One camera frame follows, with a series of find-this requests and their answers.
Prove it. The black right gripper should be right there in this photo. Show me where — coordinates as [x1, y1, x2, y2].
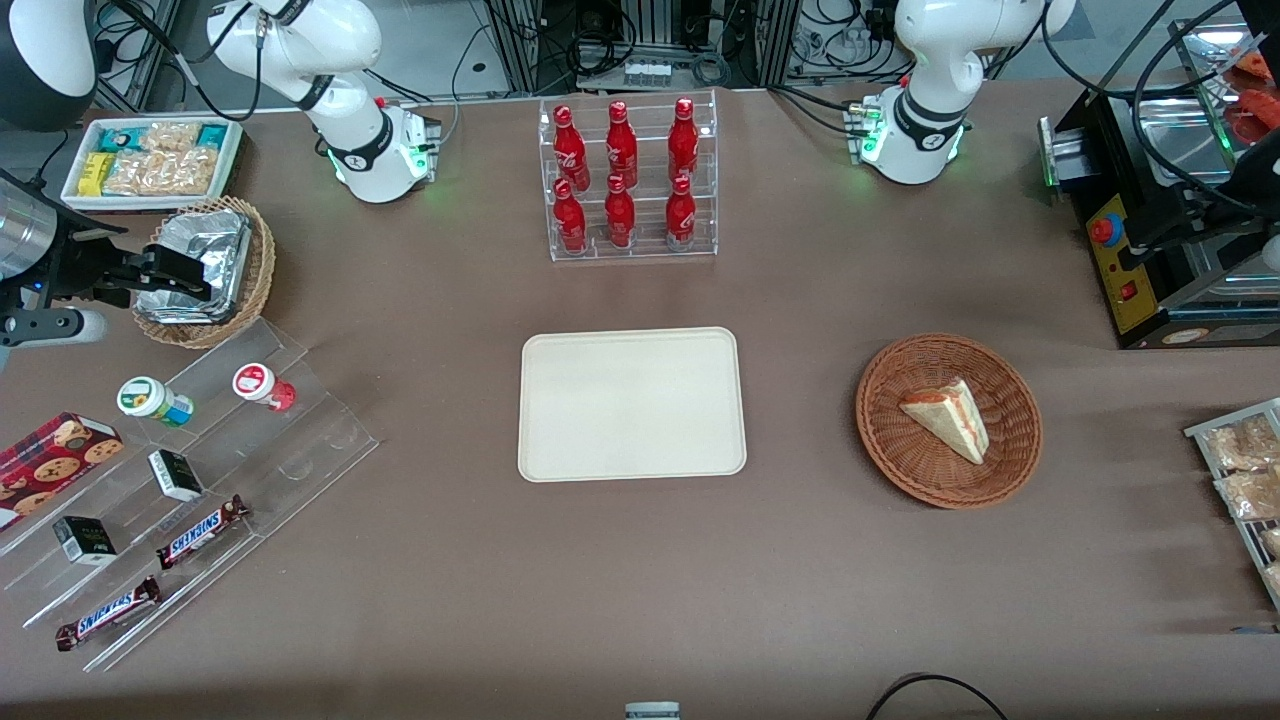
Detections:
[42, 213, 214, 309]

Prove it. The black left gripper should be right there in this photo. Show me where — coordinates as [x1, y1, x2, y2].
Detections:
[1116, 168, 1269, 274]

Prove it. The green-lid yogurt cup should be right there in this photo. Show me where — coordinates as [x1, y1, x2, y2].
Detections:
[117, 376, 195, 429]

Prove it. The red gum bottle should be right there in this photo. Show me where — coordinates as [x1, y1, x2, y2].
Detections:
[232, 362, 298, 414]

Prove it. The beige plastic tray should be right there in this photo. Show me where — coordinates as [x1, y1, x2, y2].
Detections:
[517, 326, 749, 484]

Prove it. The silver foil pouch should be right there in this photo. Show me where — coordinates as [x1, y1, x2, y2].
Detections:
[138, 208, 252, 325]

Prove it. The light wicker basket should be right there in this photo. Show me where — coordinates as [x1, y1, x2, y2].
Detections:
[132, 196, 277, 350]

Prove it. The black glass food warmer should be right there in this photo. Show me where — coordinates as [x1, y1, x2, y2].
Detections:
[1038, 15, 1280, 351]

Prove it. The clear rice cracker bag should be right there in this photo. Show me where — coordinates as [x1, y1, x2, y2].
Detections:
[103, 121, 218, 198]

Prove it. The white snack bin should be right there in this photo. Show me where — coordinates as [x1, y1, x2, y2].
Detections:
[60, 117, 246, 212]

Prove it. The small black box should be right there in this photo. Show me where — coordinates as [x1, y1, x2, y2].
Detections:
[147, 449, 205, 503]
[52, 515, 118, 567]

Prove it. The clear acrylic stepped stand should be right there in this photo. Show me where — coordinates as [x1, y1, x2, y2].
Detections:
[0, 318, 380, 673]

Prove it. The red cookie box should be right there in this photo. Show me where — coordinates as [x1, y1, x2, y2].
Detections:
[0, 411, 126, 532]

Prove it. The Snickers chocolate bar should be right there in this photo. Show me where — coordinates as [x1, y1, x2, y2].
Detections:
[54, 576, 162, 653]
[156, 495, 250, 571]

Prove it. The wrapped triangle sandwich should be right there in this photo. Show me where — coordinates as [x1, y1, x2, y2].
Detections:
[898, 377, 991, 467]

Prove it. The brown wicker basket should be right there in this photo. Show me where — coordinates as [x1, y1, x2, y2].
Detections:
[855, 332, 1044, 511]

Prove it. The red cola bottle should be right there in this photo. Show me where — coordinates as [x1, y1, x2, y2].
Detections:
[605, 100, 639, 189]
[553, 104, 591, 193]
[668, 96, 700, 183]
[665, 175, 697, 252]
[553, 178, 588, 254]
[604, 174, 636, 249]

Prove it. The clear acrylic bottle rack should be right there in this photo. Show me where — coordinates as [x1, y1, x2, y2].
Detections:
[537, 89, 720, 264]

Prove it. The grey black wrist camera mount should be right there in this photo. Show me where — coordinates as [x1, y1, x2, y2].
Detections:
[0, 308, 108, 347]

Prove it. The black cable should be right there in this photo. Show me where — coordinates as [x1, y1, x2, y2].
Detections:
[1040, 0, 1206, 103]
[100, 0, 265, 124]
[864, 672, 1013, 720]

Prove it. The grey wire rack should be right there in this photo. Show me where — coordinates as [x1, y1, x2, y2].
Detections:
[1184, 397, 1280, 613]

